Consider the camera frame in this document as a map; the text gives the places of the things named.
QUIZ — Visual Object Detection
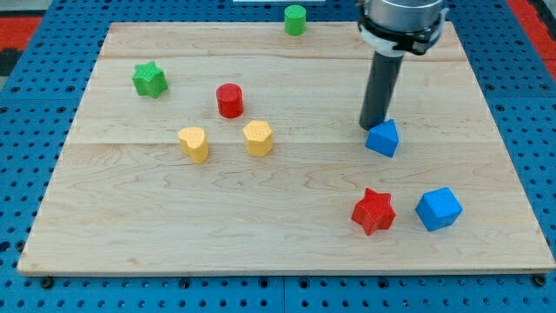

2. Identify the wooden board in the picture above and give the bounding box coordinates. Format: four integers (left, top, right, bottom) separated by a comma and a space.
17, 22, 555, 276

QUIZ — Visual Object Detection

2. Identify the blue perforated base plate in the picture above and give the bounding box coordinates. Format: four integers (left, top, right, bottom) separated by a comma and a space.
1, 0, 555, 312

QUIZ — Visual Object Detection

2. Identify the yellow pentagon block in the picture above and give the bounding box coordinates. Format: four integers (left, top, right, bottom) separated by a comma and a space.
242, 120, 274, 157

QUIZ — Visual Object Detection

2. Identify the blue triangle block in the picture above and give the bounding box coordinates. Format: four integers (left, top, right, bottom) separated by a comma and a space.
365, 119, 399, 157

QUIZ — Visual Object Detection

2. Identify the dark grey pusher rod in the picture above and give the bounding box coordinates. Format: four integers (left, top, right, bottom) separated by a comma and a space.
359, 52, 403, 130

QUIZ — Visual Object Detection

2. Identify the blue cube block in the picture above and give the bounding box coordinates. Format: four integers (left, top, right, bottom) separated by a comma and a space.
415, 187, 463, 231

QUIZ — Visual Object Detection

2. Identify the green cylinder block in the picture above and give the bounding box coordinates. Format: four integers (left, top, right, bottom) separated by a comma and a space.
284, 4, 307, 36

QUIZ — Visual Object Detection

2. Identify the yellow heart block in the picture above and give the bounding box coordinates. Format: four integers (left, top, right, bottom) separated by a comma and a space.
178, 127, 209, 163

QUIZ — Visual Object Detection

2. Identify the red star block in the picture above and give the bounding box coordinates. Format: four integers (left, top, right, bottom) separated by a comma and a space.
351, 188, 396, 236

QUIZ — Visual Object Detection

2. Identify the red cylinder block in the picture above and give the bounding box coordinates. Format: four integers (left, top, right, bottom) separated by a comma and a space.
215, 83, 244, 118

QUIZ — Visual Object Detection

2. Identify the green star block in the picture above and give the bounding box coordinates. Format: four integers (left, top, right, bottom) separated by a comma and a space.
132, 61, 168, 98

